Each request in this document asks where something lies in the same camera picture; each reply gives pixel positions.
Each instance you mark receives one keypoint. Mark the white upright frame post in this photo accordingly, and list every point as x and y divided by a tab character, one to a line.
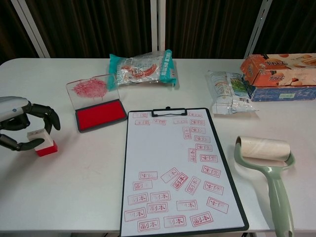
158	27

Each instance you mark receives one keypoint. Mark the orange biscuit box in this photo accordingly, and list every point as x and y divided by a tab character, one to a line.
271	74

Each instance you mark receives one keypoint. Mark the teal sausage snack bag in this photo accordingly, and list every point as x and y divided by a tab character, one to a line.
143	70

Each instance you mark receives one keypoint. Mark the white red rubber stamp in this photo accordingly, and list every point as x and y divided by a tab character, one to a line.
48	150

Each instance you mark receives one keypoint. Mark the dark pleated curtain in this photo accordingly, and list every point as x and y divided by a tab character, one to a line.
98	24

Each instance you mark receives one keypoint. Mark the white board with red labels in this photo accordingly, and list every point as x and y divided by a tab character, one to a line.
160	153

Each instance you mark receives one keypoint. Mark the red ink pad clear lid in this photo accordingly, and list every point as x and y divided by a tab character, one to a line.
98	116

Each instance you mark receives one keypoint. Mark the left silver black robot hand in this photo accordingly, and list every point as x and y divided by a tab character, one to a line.
12	108

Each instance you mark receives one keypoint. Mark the blue flat carton box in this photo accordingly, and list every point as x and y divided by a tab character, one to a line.
284	94

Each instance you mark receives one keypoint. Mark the white slotted slanted frame post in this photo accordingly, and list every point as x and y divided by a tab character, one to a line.
259	24

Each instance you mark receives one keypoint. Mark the black clipboard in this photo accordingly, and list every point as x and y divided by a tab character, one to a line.
155	113

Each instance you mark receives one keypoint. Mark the white green snack bag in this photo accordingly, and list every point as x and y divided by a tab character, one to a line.
227	91

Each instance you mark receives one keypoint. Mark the green lint roller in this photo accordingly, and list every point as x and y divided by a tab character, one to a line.
276	185

